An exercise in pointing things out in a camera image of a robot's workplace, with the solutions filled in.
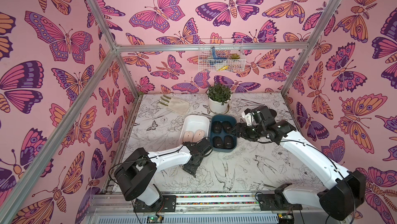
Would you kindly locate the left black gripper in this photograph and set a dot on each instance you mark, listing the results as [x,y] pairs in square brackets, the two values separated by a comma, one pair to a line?
[192,169]

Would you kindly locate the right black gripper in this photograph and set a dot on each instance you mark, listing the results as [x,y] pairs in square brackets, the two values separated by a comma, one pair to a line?
[245,130]

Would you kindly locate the black mouse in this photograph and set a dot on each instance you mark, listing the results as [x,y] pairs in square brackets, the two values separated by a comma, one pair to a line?
[227,126]
[217,142]
[229,142]
[216,127]

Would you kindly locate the pink mouse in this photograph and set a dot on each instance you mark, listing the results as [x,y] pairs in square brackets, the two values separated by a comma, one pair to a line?
[188,136]
[198,136]

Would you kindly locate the teal storage box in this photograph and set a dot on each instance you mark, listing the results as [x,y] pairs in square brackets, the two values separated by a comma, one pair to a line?
[222,118]

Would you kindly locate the white storage tray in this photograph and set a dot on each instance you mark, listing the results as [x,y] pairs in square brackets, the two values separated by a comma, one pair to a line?
[194,123]

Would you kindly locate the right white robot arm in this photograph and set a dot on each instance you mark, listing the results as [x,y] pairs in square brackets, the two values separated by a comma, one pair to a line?
[344,190]

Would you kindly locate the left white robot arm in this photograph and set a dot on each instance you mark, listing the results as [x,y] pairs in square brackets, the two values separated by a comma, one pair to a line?
[134,175]

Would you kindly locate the black round jar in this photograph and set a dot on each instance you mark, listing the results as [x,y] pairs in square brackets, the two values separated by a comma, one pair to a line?
[273,112]

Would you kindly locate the potted green plant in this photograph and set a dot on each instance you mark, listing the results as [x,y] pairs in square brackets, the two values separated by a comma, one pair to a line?
[219,96]

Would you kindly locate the beige work glove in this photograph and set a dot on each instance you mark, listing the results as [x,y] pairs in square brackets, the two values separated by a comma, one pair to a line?
[174,104]

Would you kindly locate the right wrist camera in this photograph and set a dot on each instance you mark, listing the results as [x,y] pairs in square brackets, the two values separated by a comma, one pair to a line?
[258,116]

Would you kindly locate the white wire basket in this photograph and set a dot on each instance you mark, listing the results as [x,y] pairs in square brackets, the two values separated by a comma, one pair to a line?
[221,57]

